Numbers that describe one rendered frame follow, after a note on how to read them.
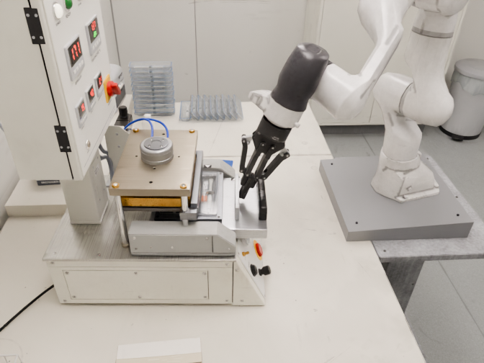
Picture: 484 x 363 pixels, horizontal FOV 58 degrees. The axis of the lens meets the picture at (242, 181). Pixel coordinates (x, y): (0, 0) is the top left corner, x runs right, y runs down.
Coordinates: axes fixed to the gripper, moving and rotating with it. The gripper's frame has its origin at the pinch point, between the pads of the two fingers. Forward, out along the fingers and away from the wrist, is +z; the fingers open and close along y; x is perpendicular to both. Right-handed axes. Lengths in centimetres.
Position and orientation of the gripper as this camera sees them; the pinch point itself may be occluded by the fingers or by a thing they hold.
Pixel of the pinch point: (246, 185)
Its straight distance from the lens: 112.4
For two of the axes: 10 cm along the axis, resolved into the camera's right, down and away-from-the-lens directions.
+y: 9.3, 2.9, 2.1
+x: 0.0, -5.9, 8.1
